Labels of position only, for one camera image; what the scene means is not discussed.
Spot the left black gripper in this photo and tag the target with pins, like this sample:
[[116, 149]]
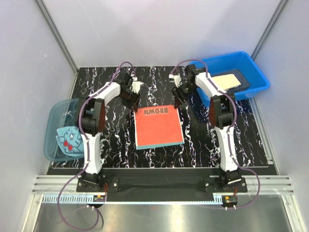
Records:
[[134, 103]]

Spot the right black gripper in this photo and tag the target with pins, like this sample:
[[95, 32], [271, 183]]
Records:
[[176, 92]]

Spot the brown towel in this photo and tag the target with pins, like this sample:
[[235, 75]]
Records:
[[157, 126]]

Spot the yellow towel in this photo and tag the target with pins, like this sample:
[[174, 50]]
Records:
[[226, 81]]

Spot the dark grey-blue towel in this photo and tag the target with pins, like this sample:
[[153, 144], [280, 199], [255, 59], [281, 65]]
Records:
[[244, 84]]

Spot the light blue patterned towel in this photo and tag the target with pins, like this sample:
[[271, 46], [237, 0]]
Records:
[[70, 141]]

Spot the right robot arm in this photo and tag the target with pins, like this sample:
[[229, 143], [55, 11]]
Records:
[[222, 115]]

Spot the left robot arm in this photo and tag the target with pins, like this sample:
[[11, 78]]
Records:
[[91, 175]]

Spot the clear teal plastic bin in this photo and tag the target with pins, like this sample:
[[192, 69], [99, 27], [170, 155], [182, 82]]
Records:
[[66, 113]]

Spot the blue plastic bin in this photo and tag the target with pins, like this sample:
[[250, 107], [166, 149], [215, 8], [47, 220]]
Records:
[[220, 65]]

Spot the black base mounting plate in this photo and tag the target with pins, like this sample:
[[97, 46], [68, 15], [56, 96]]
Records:
[[167, 178]]

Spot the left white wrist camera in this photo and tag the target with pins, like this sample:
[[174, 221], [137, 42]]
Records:
[[136, 85]]

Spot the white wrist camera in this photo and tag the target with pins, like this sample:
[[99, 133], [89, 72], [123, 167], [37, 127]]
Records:
[[136, 85], [176, 79]]

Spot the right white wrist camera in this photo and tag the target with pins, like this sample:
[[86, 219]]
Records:
[[176, 79]]

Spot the aluminium rail with cable duct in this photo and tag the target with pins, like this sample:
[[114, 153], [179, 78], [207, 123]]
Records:
[[53, 190]]

